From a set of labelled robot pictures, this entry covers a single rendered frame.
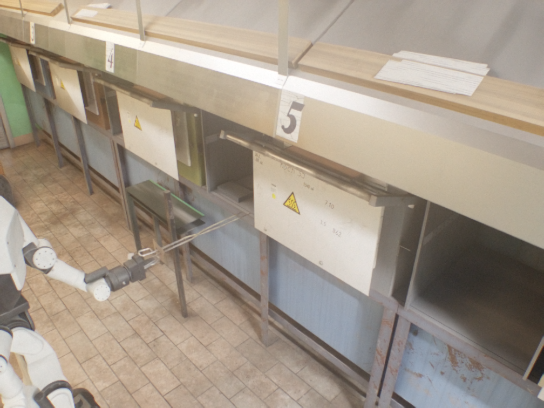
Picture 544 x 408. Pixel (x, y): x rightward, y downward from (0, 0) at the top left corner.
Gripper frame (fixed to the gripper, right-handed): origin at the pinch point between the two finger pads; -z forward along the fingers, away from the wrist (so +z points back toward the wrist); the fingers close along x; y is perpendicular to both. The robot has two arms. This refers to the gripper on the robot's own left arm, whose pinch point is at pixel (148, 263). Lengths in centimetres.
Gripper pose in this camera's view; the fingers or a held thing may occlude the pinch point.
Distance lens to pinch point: 187.6
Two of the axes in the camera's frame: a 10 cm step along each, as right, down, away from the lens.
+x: -0.1, -8.6, -5.2
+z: -7.3, 3.6, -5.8
